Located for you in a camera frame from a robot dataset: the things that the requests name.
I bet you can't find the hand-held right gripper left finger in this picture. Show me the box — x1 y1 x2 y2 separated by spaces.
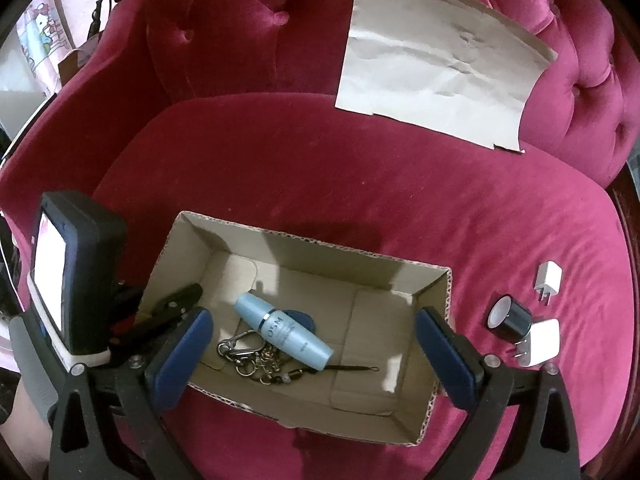
47 306 215 480

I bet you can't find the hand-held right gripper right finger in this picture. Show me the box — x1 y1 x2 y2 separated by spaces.
414 306 583 480

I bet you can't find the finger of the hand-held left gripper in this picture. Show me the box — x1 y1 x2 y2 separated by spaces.
149 282 204 313
111 310 192 348

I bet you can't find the metal keychain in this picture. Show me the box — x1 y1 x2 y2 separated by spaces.
216 330 306 387

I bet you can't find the cardboard box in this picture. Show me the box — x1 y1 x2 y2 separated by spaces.
137 210 454 447

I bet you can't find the black round adapter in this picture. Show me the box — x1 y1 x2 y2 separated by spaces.
486 296 532 343

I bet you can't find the large white charger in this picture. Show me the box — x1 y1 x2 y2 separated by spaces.
509 317 561 367

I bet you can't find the light blue bottle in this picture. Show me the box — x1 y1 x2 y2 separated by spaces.
235 292 335 372

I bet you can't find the blue key fob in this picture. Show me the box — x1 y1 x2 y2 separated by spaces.
282 309 317 334

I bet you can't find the small white charger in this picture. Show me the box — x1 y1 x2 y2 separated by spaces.
534 260 564 307

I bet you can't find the person's left forearm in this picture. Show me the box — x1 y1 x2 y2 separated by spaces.
0 367 51 428

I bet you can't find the red tufted velvet sofa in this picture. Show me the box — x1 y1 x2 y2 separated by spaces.
0 0 640 480

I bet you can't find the cartoon printed curtain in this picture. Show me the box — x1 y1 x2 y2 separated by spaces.
15 0 76 86

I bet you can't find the black power adapter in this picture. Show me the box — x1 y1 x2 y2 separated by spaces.
87 0 114 37

